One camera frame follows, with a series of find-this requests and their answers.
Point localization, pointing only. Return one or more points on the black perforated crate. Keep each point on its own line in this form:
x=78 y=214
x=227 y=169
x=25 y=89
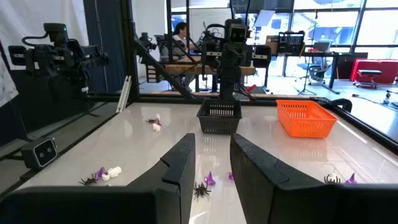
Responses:
x=290 y=42

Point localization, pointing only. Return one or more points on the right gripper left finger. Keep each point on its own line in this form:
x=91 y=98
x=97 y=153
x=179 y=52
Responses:
x=183 y=174

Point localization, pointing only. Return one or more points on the wooden desk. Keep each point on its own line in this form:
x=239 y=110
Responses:
x=199 y=69

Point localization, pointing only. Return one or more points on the orange plastic basket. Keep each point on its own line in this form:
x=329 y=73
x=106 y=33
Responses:
x=306 y=123

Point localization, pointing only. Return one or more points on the black desk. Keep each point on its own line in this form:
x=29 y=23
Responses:
x=342 y=54

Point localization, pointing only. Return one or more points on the black plastic toy spider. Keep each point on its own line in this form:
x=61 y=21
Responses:
x=88 y=180
x=151 y=120
x=201 y=189
x=331 y=181

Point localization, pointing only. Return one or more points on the red sofa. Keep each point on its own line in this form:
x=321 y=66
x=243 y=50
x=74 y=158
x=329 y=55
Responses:
x=385 y=70

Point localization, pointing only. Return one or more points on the black table-level camera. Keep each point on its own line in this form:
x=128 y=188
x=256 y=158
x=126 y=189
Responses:
x=38 y=153

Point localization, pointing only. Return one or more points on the black robot arm on desk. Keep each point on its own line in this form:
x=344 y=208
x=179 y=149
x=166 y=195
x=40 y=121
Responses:
x=146 y=42

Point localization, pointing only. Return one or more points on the whiteboard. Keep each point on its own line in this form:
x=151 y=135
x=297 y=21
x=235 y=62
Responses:
x=199 y=21

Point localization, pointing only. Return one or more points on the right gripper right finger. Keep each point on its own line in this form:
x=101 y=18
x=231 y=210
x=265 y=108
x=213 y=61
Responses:
x=248 y=174

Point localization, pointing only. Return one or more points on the black plastic basket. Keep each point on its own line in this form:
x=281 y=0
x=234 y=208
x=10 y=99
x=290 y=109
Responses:
x=219 y=123

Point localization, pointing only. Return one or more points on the red clip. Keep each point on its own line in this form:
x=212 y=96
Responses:
x=250 y=88

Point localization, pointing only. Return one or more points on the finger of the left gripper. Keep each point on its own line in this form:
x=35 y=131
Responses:
x=225 y=88
x=236 y=88

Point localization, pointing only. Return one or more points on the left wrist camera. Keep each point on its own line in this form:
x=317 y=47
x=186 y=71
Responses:
x=237 y=32

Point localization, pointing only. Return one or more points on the black padded bench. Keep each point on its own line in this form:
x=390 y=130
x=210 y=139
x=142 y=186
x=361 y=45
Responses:
x=368 y=73

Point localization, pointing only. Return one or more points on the white metal profile bars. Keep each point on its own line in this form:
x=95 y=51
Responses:
x=124 y=93

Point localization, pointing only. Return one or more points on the black office chair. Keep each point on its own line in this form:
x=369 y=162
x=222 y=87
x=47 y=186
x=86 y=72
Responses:
x=318 y=70

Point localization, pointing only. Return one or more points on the neighbouring station robot arm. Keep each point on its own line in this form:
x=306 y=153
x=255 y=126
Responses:
x=62 y=57

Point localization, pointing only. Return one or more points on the person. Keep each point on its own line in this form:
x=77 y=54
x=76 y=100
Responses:
x=180 y=40

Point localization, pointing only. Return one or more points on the white fabric backdrop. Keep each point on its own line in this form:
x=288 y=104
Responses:
x=31 y=15

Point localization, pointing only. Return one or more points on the dark blue panel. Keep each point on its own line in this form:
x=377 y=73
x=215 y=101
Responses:
x=102 y=46

